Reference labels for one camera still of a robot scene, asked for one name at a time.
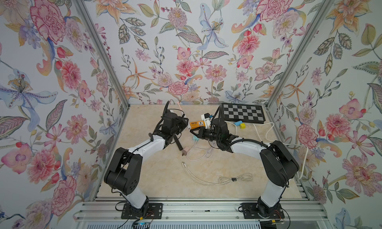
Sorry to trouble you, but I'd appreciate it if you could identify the pink charger adapter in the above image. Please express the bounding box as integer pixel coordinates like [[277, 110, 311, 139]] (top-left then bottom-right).
[[182, 147, 191, 156]]

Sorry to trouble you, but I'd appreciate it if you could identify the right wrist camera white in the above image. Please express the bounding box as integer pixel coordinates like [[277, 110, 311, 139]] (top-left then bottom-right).
[[201, 113, 213, 129]]

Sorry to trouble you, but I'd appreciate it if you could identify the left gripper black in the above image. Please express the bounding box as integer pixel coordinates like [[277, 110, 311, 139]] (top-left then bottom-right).
[[170, 116, 190, 137]]

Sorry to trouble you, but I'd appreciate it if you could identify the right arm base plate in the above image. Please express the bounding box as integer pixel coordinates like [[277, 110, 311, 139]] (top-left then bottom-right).
[[240, 203, 285, 220]]

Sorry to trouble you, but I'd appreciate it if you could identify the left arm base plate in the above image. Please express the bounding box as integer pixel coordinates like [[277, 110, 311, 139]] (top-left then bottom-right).
[[121, 203, 163, 220]]

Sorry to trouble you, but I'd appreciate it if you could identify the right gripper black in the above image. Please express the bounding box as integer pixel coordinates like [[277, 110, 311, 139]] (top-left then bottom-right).
[[190, 127, 222, 143]]

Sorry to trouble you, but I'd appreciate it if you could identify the orange power strip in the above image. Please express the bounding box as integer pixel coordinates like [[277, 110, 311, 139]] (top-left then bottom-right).
[[190, 121, 206, 129]]

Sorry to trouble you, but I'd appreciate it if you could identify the black white checkerboard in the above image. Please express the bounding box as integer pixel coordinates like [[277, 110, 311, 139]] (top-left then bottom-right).
[[221, 103, 266, 124]]

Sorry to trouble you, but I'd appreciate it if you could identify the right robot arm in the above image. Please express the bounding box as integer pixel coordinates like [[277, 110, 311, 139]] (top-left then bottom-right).
[[190, 106, 299, 219]]

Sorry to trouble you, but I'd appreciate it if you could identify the white power strip cord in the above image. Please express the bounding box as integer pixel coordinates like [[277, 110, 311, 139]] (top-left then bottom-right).
[[226, 121, 309, 180]]

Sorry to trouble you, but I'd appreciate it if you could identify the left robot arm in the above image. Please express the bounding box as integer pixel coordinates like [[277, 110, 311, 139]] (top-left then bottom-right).
[[103, 102, 189, 214]]

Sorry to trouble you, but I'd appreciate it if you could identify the black electric toothbrush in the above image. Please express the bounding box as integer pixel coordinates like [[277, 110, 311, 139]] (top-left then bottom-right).
[[174, 135, 184, 151]]

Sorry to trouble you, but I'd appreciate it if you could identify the white usb charging cable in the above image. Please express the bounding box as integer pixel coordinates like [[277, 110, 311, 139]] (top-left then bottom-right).
[[186, 139, 215, 161]]

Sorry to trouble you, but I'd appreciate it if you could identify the aluminium front rail frame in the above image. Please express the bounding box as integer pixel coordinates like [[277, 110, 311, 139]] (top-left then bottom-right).
[[74, 190, 332, 229]]

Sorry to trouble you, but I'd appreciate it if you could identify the beige bundled cable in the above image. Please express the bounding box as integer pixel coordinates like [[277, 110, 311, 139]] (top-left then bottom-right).
[[181, 161, 254, 186]]

